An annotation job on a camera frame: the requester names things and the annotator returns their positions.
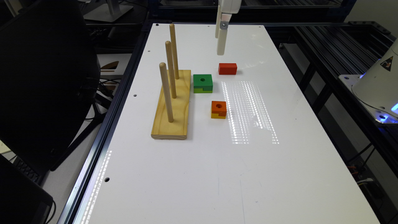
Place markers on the wooden peg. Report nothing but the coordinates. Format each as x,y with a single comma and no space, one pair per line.
174,50
168,47
166,89

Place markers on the wooden peg base board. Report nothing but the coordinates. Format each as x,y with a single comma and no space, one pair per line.
176,130

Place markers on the red rectangular block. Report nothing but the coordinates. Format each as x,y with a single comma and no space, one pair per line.
227,68

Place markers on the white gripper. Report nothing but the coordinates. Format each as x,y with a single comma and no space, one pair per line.
226,8

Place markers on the front wooden peg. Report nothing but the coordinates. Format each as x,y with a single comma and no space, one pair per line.
166,89

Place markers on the rear wooden peg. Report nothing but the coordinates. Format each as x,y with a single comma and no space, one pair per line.
174,50

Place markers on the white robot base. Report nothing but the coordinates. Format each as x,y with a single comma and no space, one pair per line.
376,89

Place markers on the orange block with hole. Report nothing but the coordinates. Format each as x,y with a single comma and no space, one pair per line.
218,109

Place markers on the middle wooden peg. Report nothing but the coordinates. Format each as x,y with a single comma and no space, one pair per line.
168,47

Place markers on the green block with hole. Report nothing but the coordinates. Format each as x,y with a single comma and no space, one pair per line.
203,81

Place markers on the grey monitor stand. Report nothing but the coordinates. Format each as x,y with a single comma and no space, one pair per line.
108,12

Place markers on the black aluminium frame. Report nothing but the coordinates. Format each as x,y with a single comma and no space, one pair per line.
317,54

